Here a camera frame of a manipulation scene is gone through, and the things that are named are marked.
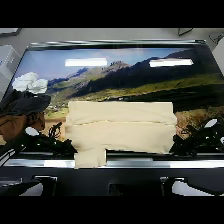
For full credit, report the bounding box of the dark grey garment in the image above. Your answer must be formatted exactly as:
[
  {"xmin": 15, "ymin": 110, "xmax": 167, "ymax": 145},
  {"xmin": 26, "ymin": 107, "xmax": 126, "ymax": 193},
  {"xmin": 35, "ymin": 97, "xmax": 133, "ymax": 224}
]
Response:
[{"xmin": 0, "ymin": 89, "xmax": 53, "ymax": 117}]

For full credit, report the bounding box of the white garment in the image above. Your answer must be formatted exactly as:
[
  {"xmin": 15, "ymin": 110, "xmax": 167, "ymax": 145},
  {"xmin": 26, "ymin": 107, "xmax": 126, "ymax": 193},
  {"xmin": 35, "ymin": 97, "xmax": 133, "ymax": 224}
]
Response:
[{"xmin": 11, "ymin": 71, "xmax": 50, "ymax": 95}]

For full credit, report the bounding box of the cream garment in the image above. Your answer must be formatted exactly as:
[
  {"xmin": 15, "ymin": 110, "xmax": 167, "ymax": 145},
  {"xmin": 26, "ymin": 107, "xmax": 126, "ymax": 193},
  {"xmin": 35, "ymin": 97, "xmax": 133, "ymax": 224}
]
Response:
[{"xmin": 63, "ymin": 100, "xmax": 178, "ymax": 169}]

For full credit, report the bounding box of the silver frame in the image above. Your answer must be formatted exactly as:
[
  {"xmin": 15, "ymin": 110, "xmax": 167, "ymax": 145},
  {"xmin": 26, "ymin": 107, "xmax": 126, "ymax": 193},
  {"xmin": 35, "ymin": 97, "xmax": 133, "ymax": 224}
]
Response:
[{"xmin": 0, "ymin": 151, "xmax": 224, "ymax": 197}]

